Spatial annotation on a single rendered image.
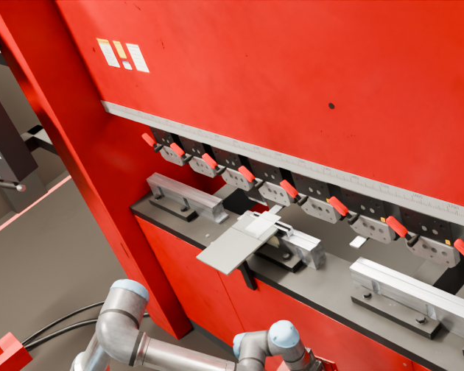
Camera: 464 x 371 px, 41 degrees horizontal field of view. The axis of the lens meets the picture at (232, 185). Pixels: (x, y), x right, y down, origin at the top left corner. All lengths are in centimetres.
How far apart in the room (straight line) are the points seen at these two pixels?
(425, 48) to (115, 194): 191
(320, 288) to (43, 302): 248
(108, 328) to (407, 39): 105
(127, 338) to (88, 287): 246
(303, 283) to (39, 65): 136
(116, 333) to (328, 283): 80
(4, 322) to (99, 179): 173
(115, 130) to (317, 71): 146
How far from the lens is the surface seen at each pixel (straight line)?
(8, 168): 283
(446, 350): 195
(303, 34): 157
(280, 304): 238
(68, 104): 275
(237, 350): 186
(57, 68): 271
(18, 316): 434
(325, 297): 216
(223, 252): 228
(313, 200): 194
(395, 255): 353
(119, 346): 174
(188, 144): 235
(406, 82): 144
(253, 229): 232
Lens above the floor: 240
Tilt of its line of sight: 33 degrees down
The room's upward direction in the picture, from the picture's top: 22 degrees counter-clockwise
